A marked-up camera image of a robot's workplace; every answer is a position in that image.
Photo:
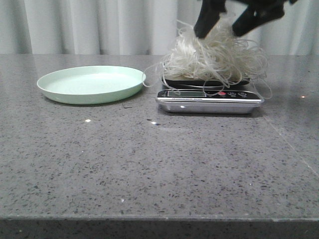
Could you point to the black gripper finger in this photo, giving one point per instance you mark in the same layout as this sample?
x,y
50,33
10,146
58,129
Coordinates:
x,y
208,17
257,13

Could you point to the white vermicelli noodle bundle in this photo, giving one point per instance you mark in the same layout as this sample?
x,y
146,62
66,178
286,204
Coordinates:
x,y
220,57

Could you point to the black silver kitchen scale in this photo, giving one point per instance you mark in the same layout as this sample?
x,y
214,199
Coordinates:
x,y
182,95

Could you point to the light green round plate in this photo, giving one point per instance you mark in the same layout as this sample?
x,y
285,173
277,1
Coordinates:
x,y
90,85

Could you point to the white pleated curtain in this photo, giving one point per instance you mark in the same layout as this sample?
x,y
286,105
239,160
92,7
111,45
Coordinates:
x,y
135,27

